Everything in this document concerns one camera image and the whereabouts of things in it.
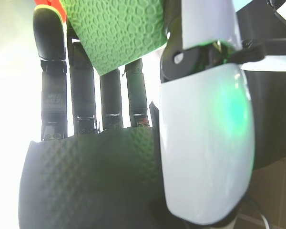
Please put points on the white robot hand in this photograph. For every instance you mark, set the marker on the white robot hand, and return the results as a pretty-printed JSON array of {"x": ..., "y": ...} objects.
[{"x": 85, "y": 179}]

